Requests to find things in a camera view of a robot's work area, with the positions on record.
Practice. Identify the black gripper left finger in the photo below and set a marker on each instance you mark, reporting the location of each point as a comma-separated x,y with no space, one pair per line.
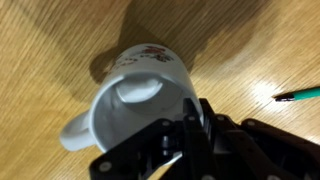
126,153

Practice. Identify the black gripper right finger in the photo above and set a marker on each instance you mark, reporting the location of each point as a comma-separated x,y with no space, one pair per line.
266,150

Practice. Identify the white floral print mug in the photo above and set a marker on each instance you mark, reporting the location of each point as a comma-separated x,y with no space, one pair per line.
150,66

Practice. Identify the green pen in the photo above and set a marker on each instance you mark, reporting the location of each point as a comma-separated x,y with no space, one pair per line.
306,94

